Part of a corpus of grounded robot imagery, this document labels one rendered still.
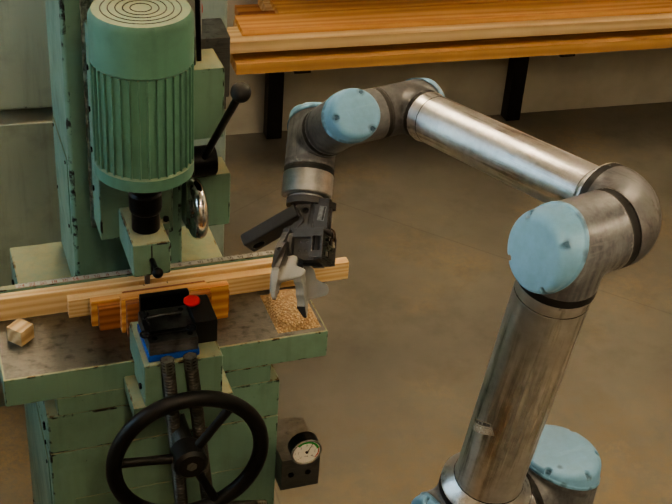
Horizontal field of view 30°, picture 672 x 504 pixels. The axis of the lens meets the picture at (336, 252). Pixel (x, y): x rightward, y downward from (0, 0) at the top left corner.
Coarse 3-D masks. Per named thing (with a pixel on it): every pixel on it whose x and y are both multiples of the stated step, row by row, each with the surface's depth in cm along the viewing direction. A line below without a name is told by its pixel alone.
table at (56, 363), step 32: (288, 288) 248; (32, 320) 234; (64, 320) 234; (224, 320) 237; (256, 320) 238; (320, 320) 239; (0, 352) 225; (32, 352) 226; (64, 352) 226; (96, 352) 227; (128, 352) 228; (224, 352) 231; (256, 352) 234; (288, 352) 237; (320, 352) 239; (32, 384) 221; (64, 384) 223; (96, 384) 226; (128, 384) 225; (224, 384) 227
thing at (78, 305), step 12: (336, 264) 249; (348, 264) 250; (204, 276) 242; (216, 276) 242; (228, 276) 243; (240, 276) 243; (252, 276) 244; (264, 276) 245; (324, 276) 249; (336, 276) 250; (120, 288) 237; (240, 288) 244; (252, 288) 245; (264, 288) 246; (72, 300) 233; (84, 300) 234; (72, 312) 235; (84, 312) 235
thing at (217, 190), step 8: (224, 168) 249; (208, 176) 247; (216, 176) 248; (224, 176) 248; (184, 184) 248; (208, 184) 248; (216, 184) 249; (224, 184) 249; (184, 192) 249; (208, 192) 249; (216, 192) 250; (224, 192) 250; (184, 200) 250; (208, 200) 250; (216, 200) 251; (224, 200) 251; (184, 208) 251; (208, 208) 251; (216, 208) 252; (224, 208) 252; (184, 216) 252; (216, 216) 253; (224, 216) 253; (184, 224) 253; (216, 224) 254
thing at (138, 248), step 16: (128, 208) 237; (128, 224) 232; (160, 224) 233; (128, 240) 230; (144, 240) 228; (160, 240) 228; (128, 256) 232; (144, 256) 228; (160, 256) 229; (144, 272) 230
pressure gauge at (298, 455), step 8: (304, 432) 244; (296, 440) 243; (304, 440) 242; (312, 440) 242; (288, 448) 244; (296, 448) 242; (304, 448) 243; (312, 448) 244; (320, 448) 244; (296, 456) 244; (304, 456) 244; (312, 456) 245; (304, 464) 245
